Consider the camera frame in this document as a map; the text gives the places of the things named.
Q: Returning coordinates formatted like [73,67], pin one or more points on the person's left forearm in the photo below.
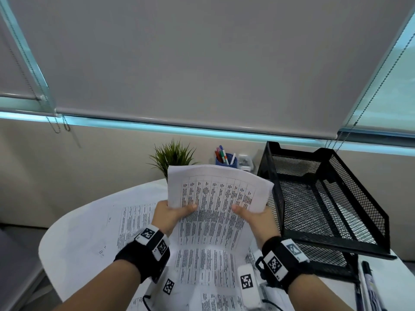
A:
[103,288]

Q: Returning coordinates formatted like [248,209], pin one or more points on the wide grey roller blind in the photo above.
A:
[207,61]

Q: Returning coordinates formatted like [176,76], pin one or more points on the black mesh paper tray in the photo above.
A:
[279,207]

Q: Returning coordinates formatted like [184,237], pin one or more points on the red pen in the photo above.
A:
[218,157]

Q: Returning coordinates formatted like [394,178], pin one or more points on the green and white pen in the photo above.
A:
[224,157]

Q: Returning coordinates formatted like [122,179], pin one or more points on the person's right hand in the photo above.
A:
[262,226]

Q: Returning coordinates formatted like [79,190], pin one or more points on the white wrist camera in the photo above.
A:
[248,294]
[168,286]

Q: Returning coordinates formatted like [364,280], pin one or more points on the white table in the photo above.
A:
[394,281]

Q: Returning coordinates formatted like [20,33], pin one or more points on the person's left hand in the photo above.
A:
[165,218]

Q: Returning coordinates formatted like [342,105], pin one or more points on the person's right forearm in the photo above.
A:
[314,294]

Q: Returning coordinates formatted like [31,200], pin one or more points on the printed paper bundle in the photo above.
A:
[220,197]

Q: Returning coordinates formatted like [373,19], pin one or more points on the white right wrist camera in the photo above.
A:
[248,294]

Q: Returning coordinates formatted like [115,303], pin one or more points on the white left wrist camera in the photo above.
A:
[168,286]

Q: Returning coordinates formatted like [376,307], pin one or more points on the white tape dispenser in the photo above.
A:
[245,161]

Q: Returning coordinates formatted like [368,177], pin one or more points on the blue pen holder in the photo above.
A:
[228,162]

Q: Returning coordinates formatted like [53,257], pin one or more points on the black marker pen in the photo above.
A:
[369,278]

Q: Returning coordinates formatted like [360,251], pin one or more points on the black right wristband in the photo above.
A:
[298,272]

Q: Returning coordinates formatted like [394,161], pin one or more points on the grey low cabinet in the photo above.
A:
[16,275]

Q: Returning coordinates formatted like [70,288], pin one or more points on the glass window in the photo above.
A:
[162,127]

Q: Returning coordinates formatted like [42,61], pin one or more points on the pile of papers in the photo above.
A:
[129,223]

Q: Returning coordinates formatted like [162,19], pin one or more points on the potted green plant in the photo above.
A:
[172,155]

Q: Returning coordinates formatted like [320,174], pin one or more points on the dark blue pen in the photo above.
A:
[359,301]

